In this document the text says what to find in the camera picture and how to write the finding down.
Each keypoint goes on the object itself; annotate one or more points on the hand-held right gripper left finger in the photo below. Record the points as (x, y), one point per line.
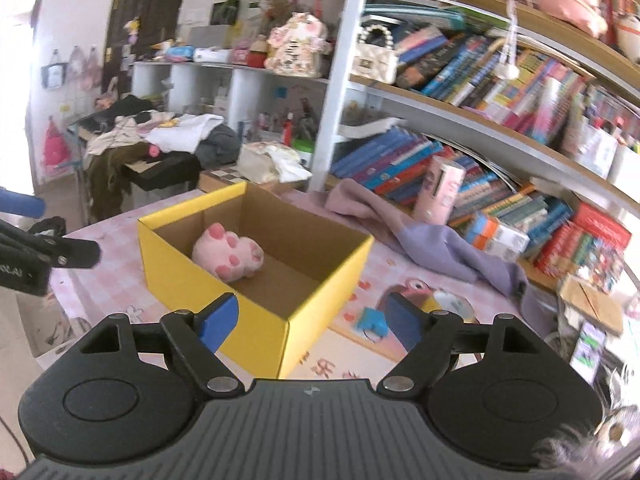
(220, 325)

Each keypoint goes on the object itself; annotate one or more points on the pen holder with pens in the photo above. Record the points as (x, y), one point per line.
(285, 127)

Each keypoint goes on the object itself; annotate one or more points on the white quilted handbag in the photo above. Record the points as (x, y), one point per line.
(372, 60)

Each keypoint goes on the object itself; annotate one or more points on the pink hanging bag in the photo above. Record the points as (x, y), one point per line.
(56, 147)

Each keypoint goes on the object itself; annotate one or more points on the pink plush toy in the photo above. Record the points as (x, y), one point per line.
(225, 255)
(572, 0)

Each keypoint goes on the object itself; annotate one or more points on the white open book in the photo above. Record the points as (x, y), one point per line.
(370, 127)

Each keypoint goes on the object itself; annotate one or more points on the pink cylinder container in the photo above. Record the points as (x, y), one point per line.
(440, 190)

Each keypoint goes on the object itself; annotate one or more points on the pink checked tablecloth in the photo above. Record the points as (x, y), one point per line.
(100, 280)

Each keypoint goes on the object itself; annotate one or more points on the orange white carton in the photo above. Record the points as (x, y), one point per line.
(500, 235)

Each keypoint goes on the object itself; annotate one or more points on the grey cloth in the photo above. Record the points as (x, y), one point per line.
(220, 145)

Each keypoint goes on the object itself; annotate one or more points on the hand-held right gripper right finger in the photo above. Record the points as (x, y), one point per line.
(405, 320)

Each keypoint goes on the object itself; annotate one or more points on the white side shelf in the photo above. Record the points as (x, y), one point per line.
(240, 90)

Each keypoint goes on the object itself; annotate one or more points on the cartoon printed desk mat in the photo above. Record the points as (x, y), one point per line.
(345, 350)

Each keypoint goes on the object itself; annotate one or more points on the white t-shirt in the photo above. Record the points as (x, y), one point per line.
(185, 132)

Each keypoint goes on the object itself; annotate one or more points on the blue packet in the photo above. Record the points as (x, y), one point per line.
(181, 53)

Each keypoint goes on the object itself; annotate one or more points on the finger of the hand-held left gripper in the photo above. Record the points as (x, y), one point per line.
(75, 254)
(20, 204)

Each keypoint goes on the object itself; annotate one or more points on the olive cloth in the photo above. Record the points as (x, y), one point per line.
(107, 175)

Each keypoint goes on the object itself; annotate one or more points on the iridescent pink tube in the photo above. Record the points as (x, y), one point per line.
(555, 110)

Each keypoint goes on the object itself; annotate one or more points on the white storage boxes with pens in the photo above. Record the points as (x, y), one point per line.
(600, 150)

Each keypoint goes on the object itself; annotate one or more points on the red book set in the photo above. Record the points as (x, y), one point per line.
(585, 245)

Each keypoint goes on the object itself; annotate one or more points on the yellow cardboard box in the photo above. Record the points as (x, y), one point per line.
(170, 270)

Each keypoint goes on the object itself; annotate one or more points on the row of colourful books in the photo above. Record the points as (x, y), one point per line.
(480, 70)

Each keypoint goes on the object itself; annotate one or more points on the checkered box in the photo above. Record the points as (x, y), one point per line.
(220, 180)

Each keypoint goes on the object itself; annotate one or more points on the wooden white bookshelf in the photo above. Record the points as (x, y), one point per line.
(345, 35)

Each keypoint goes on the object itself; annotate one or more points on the small blue toy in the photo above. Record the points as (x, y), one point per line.
(370, 321)

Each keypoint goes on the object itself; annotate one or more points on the purple cloth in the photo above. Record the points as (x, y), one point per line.
(440, 245)

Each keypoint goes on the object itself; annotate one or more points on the black picture frame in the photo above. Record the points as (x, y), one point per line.
(222, 12)

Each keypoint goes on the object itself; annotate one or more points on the white tissue bag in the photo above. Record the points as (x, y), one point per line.
(267, 162)

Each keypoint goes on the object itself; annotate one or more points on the row of blue books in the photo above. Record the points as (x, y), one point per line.
(400, 160)

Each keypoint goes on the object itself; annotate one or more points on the smartphone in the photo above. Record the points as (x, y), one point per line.
(590, 350)

